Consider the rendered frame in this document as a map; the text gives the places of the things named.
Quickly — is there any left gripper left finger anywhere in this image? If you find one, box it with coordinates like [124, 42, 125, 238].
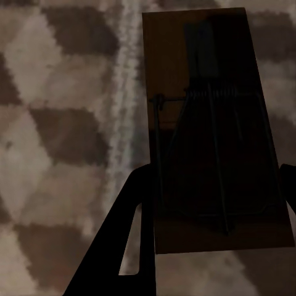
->
[63, 164, 156, 296]

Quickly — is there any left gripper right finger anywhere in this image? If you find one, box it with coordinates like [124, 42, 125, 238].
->
[279, 163, 296, 214]

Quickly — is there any mousetrap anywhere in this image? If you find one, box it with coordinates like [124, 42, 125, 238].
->
[142, 7, 296, 255]

